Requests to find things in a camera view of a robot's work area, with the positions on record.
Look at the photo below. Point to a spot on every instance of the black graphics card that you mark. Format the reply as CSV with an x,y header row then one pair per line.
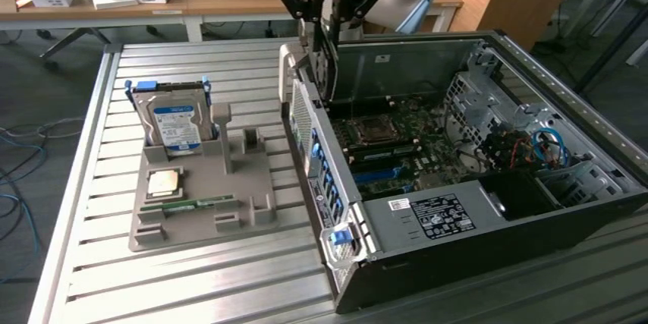
x,y
321,66

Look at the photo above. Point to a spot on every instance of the metal CPU socket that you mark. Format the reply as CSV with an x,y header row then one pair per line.
x,y
374,128

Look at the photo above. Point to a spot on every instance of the green motherboard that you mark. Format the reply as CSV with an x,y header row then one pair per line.
x,y
434,138

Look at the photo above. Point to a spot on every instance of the wooden desk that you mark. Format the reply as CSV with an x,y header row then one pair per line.
x,y
76,13

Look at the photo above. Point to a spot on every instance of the hard disk with blue carrier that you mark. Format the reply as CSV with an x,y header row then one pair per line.
x,y
172,126

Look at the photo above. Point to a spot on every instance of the dark RAM stick white label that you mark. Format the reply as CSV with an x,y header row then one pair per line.
x,y
384,154

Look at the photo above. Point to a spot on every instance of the blue expansion slot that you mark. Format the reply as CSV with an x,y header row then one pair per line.
x,y
377,177

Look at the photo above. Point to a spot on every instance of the grey plastic parts rack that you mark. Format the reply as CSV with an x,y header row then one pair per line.
x,y
202,187

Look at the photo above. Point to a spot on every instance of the silver CPU chip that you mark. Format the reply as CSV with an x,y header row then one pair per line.
x,y
161,183

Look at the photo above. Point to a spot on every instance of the green RAM stick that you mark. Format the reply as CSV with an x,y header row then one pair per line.
x,y
177,206

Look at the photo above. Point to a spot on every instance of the grey power supply unit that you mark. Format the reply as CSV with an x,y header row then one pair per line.
x,y
389,236

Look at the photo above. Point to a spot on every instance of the blue case latch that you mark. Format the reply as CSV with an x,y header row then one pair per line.
x,y
340,236

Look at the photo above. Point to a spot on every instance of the metal disk bay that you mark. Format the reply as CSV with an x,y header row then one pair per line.
x,y
581,183

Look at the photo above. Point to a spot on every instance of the black and silver PC case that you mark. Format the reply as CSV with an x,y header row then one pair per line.
x,y
454,263

